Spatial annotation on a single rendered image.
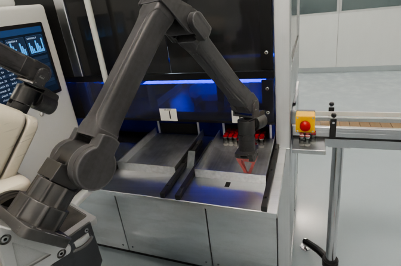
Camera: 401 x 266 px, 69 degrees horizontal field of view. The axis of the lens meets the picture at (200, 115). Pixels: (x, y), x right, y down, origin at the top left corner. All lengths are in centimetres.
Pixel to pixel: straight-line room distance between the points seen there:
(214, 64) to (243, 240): 106
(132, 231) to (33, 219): 141
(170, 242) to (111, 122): 133
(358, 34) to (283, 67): 472
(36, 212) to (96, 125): 16
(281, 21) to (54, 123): 106
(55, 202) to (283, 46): 88
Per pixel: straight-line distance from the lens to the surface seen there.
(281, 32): 112
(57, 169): 54
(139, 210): 176
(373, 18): 582
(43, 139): 145
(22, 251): 56
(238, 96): 89
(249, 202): 97
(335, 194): 155
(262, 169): 112
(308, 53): 582
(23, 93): 96
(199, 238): 171
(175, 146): 135
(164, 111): 134
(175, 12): 66
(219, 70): 80
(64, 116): 152
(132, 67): 59
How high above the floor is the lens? 149
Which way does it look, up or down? 21 degrees down
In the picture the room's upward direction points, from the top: 7 degrees counter-clockwise
